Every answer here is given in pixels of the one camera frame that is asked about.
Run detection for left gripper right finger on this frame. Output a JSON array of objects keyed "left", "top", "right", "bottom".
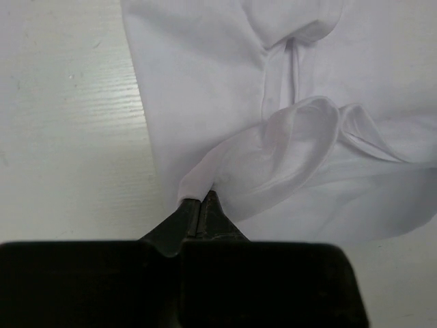
[{"left": 180, "top": 192, "right": 369, "bottom": 327}]

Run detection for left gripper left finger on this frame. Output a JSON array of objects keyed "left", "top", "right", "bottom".
[{"left": 1, "top": 200, "right": 200, "bottom": 327}]

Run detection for white t shirt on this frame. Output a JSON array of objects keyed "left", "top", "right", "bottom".
[{"left": 121, "top": 1, "right": 436, "bottom": 243}]

